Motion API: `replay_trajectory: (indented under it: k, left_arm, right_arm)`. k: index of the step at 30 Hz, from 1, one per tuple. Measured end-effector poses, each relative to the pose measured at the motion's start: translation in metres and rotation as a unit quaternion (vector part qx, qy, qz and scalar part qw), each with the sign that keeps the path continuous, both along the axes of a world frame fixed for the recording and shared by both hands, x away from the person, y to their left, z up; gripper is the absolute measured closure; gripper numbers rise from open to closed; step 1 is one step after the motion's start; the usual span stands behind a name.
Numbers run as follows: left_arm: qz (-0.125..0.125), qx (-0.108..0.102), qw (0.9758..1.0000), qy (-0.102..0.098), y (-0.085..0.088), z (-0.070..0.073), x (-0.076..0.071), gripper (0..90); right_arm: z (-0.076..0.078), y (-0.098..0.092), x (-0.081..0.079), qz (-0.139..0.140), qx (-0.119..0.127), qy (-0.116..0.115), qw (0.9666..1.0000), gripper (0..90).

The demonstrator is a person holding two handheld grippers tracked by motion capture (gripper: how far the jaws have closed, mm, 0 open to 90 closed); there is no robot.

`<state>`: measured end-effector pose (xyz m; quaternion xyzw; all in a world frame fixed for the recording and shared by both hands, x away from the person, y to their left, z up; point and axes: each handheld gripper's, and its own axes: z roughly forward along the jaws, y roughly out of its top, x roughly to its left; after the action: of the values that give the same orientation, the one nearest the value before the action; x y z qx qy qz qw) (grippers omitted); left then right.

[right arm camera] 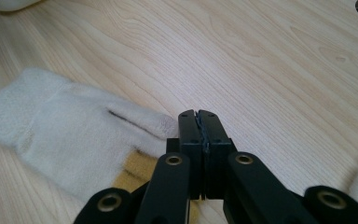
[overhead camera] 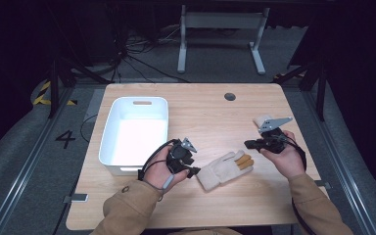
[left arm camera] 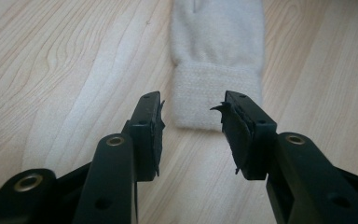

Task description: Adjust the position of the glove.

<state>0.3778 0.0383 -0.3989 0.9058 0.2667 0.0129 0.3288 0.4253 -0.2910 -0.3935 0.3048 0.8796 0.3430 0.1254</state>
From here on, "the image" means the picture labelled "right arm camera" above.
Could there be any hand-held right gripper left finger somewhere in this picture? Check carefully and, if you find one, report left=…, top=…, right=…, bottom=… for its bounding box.
left=166, top=109, right=205, bottom=200

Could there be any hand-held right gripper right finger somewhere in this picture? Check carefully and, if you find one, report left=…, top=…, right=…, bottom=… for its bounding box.
left=198, top=109, right=238, bottom=200

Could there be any white plastic bin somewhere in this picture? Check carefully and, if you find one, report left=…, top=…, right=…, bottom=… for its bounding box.
left=0, top=0, right=42, bottom=13

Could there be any orange object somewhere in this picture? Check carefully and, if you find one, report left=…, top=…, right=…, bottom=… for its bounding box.
left=0, top=66, right=200, bottom=224

